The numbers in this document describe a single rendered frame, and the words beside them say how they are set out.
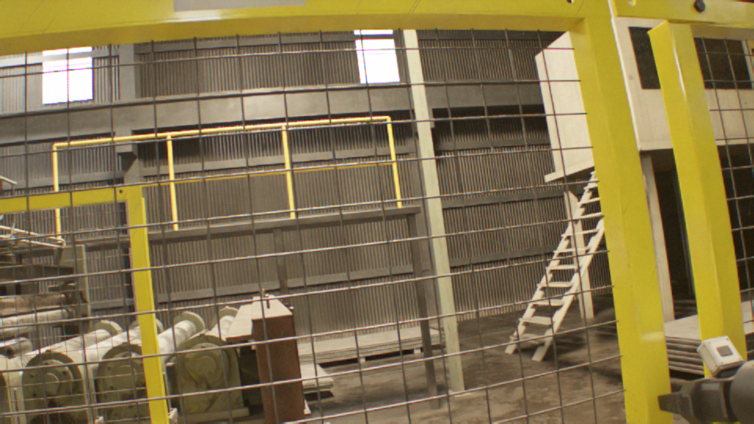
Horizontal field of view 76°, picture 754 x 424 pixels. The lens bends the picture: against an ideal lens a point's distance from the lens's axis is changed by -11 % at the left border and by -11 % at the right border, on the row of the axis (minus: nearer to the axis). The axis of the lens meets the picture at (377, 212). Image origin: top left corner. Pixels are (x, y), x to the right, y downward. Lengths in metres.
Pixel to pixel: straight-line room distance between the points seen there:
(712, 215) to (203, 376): 2.01
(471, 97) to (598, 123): 11.38
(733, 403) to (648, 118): 8.10
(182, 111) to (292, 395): 9.32
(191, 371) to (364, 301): 9.39
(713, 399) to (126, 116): 11.08
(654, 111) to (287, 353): 7.43
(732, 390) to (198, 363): 2.04
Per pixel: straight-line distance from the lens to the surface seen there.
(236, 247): 11.42
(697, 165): 0.90
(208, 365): 2.39
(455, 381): 5.89
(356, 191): 11.74
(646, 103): 8.80
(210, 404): 2.47
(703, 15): 1.00
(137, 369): 2.45
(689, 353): 5.53
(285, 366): 2.26
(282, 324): 2.24
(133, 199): 1.94
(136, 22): 0.70
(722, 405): 0.74
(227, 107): 11.15
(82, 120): 11.57
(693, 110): 0.92
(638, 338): 0.80
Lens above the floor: 1.49
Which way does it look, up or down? 5 degrees up
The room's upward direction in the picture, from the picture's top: 7 degrees counter-clockwise
